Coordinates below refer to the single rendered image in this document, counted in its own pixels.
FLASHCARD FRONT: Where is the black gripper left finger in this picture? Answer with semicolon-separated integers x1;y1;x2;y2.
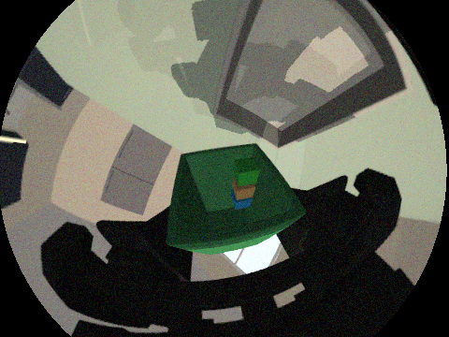
96;207;194;282

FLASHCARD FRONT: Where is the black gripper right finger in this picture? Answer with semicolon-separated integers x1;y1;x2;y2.
276;175;348;258

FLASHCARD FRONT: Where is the dark green cup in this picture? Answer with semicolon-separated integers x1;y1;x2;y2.
166;143;307;255

